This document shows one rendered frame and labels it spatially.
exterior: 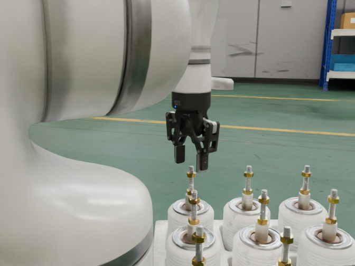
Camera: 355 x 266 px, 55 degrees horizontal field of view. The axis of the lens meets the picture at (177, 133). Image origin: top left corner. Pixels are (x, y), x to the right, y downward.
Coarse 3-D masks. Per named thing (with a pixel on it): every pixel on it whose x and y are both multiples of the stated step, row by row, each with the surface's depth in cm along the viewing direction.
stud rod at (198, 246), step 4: (200, 224) 45; (196, 228) 45; (200, 228) 45; (196, 232) 45; (200, 232) 45; (196, 244) 46; (200, 244) 45; (196, 248) 46; (200, 248) 45; (196, 252) 46; (200, 252) 46; (196, 256) 46; (200, 256) 46; (196, 260) 46; (200, 260) 46
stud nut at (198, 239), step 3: (195, 234) 45; (204, 234) 45; (192, 237) 45; (195, 237) 45; (198, 237) 45; (201, 237) 45; (204, 237) 45; (195, 240) 45; (198, 240) 45; (201, 240) 45; (204, 240) 45
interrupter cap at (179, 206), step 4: (180, 200) 72; (184, 200) 73; (200, 200) 72; (176, 204) 71; (180, 204) 71; (184, 204) 71; (200, 204) 71; (204, 204) 71; (208, 204) 70; (176, 208) 69; (180, 208) 69; (184, 208) 69; (200, 208) 69; (204, 208) 69; (208, 208) 69; (176, 212) 68; (180, 212) 67; (184, 212) 67; (188, 212) 67; (200, 212) 67; (204, 212) 67
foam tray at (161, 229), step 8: (160, 224) 77; (216, 224) 77; (272, 224) 77; (160, 232) 74; (216, 232) 74; (160, 240) 71; (160, 248) 68; (224, 248) 68; (160, 256) 65; (224, 256) 65; (296, 256) 66; (160, 264) 63; (224, 264) 63
